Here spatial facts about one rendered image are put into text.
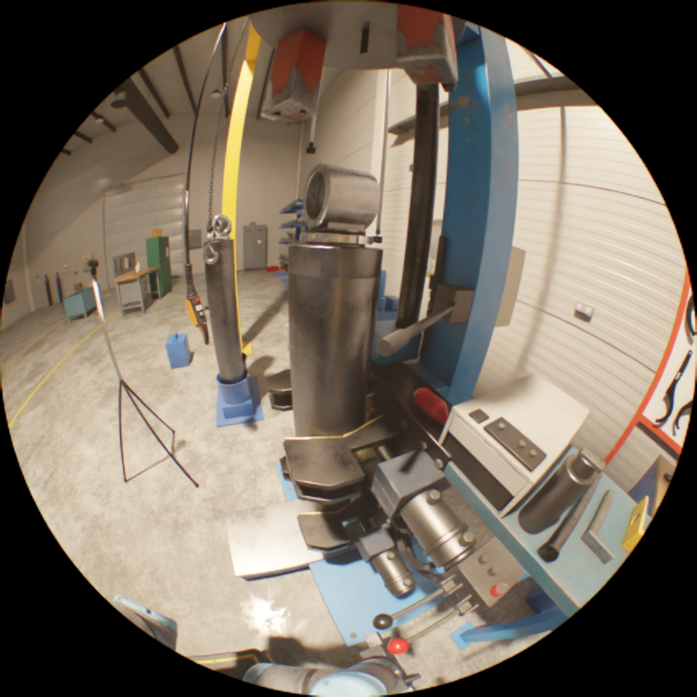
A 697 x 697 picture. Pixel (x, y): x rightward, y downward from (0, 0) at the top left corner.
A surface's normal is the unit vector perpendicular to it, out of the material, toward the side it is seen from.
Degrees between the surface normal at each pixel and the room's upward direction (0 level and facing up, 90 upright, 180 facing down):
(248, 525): 0
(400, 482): 0
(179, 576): 0
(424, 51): 90
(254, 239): 90
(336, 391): 90
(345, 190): 87
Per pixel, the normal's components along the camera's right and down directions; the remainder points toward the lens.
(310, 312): -0.40, 0.38
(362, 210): 0.41, 0.76
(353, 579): 0.07, -0.90
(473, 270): -0.92, 0.11
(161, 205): 0.40, 0.43
